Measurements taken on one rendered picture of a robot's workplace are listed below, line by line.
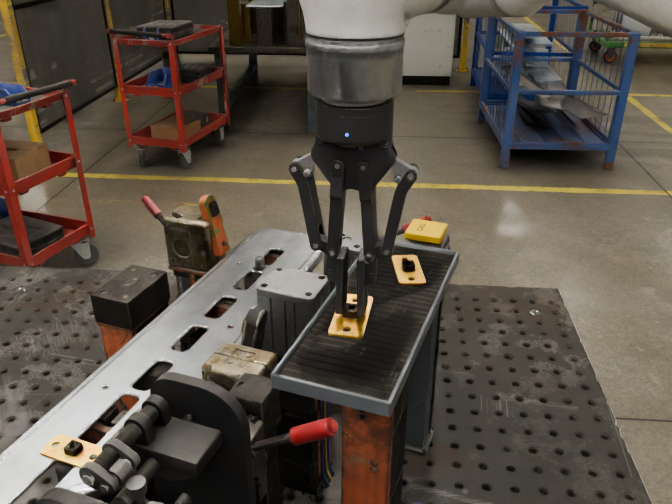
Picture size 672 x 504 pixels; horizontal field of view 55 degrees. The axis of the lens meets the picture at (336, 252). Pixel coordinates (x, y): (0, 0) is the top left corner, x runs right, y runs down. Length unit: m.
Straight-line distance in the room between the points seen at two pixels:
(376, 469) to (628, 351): 2.13
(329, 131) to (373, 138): 0.04
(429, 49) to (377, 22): 6.59
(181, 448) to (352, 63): 0.39
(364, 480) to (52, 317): 1.07
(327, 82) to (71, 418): 0.61
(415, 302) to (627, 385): 1.99
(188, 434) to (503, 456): 0.78
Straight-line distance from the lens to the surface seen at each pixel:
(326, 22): 0.57
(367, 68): 0.58
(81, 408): 1.00
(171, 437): 0.68
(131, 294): 1.18
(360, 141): 0.60
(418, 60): 7.18
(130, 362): 1.06
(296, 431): 0.70
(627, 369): 2.88
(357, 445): 0.94
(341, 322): 0.71
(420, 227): 1.07
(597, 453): 1.39
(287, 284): 1.00
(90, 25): 6.42
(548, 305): 1.80
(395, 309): 0.84
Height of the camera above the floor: 1.61
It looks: 28 degrees down
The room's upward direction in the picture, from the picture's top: straight up
